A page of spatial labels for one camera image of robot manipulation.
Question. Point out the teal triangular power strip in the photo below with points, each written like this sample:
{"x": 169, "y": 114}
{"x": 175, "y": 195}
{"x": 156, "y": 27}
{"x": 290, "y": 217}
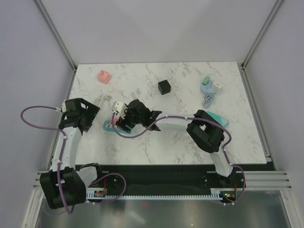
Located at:
{"x": 221, "y": 120}

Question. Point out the white cable duct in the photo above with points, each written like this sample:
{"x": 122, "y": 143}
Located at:
{"x": 98, "y": 194}

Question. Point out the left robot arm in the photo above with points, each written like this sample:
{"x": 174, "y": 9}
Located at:
{"x": 63, "y": 185}

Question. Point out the right aluminium frame post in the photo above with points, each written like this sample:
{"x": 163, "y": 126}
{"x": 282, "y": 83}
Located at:
{"x": 262, "y": 32}

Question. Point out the black cube socket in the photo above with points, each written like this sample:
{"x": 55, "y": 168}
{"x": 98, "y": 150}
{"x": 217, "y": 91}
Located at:
{"x": 164, "y": 87}

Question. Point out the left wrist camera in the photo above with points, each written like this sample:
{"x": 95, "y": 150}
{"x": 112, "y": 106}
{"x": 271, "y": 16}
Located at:
{"x": 62, "y": 108}

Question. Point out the aluminium frame post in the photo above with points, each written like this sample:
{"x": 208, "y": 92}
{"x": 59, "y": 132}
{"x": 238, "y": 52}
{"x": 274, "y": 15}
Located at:
{"x": 262, "y": 32}
{"x": 51, "y": 26}

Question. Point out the blue round power strip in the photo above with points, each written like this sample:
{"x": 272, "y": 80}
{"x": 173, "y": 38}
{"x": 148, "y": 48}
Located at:
{"x": 207, "y": 89}

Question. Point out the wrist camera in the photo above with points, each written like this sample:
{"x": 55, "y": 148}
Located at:
{"x": 119, "y": 108}
{"x": 62, "y": 108}

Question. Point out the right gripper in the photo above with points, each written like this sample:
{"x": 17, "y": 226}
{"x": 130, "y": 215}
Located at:
{"x": 121, "y": 123}

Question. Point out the green plug adapter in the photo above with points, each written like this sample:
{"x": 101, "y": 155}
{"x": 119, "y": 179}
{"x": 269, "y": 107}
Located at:
{"x": 206, "y": 80}

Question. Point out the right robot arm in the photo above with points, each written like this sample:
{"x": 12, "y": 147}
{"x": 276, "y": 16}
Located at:
{"x": 204, "y": 130}

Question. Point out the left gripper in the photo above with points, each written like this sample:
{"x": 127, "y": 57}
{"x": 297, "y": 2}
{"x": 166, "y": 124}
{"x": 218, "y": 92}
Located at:
{"x": 91, "y": 111}

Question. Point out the white cube adapter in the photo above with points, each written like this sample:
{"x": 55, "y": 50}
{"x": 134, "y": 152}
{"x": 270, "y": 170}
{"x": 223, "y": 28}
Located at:
{"x": 216, "y": 87}

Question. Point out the pink cube socket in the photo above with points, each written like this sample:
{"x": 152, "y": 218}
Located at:
{"x": 104, "y": 77}

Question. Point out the teal square adapter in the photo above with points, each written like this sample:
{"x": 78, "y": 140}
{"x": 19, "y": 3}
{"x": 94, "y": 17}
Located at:
{"x": 107, "y": 126}

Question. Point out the left aluminium frame post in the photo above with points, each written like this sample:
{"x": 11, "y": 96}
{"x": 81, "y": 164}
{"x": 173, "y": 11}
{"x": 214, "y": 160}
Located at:
{"x": 51, "y": 26}

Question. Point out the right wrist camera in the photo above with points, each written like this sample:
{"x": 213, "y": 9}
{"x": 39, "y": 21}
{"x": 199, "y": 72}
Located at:
{"x": 119, "y": 108}

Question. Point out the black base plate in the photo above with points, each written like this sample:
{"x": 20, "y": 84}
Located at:
{"x": 164, "y": 179}

